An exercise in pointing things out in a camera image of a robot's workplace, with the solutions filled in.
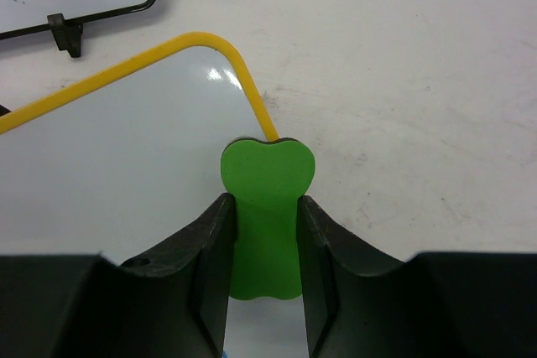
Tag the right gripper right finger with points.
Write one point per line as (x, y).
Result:
(347, 306)

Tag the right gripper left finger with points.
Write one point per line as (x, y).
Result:
(179, 289)

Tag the green whiteboard eraser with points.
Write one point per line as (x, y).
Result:
(266, 180)

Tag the yellow framed whiteboard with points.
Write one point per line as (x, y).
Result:
(102, 171)

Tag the black whiteboard foot clip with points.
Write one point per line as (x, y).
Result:
(67, 35)

